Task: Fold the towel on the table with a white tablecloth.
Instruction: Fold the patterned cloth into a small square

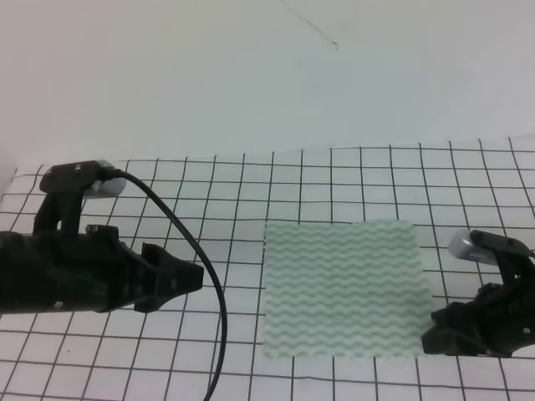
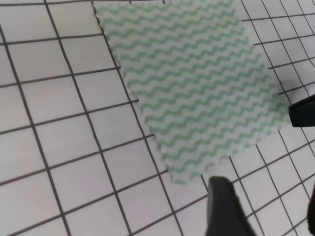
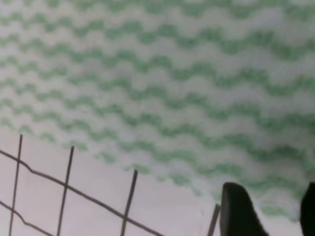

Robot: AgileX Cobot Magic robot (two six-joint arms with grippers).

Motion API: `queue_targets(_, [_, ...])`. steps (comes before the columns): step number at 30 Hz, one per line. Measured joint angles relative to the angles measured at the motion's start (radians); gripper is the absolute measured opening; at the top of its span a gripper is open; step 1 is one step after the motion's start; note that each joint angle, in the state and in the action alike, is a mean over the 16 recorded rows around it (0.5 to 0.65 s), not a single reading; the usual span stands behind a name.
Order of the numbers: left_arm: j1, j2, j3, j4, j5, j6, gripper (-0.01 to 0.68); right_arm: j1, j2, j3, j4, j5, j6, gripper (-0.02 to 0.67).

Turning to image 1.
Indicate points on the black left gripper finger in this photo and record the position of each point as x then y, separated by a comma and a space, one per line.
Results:
147, 300
171, 273

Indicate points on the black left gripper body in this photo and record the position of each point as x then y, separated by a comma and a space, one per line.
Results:
53, 272

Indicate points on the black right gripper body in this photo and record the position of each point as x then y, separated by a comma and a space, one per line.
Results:
498, 324

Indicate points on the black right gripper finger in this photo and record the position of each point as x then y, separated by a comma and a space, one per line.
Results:
446, 341

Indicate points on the green wavy striped towel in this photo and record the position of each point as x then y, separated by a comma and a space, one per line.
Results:
344, 290

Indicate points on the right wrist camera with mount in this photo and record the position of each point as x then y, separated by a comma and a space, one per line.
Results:
513, 259

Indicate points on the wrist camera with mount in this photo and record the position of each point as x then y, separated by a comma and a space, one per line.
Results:
513, 259
66, 186

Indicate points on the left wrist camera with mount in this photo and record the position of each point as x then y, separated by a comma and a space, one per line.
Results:
66, 186

